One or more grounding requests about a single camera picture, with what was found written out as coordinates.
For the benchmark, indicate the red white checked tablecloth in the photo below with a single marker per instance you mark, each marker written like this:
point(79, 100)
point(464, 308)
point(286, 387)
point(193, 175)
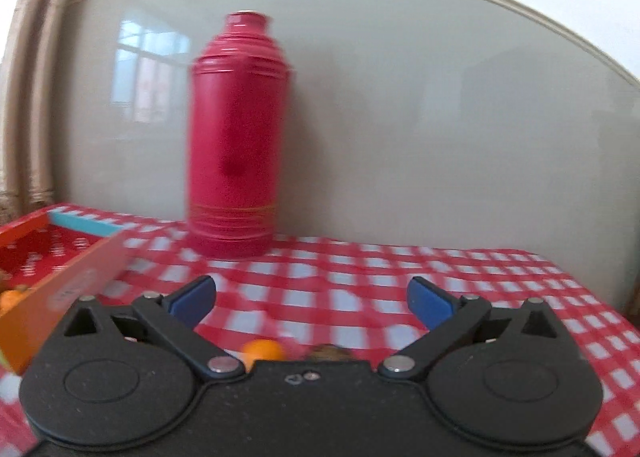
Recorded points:
point(350, 282)

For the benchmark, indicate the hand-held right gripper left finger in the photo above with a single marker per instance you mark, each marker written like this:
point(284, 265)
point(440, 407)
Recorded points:
point(192, 299)

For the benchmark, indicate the orange red cardboard box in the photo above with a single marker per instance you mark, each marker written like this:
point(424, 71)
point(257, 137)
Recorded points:
point(75, 277)

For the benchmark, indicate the red thermos flask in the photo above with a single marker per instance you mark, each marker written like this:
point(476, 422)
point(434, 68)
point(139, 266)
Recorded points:
point(235, 137)

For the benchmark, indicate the orange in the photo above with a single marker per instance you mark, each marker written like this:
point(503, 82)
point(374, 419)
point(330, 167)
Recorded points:
point(12, 301)
point(264, 350)

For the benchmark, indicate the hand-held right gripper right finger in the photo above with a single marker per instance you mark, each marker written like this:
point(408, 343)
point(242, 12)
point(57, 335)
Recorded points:
point(430, 299)

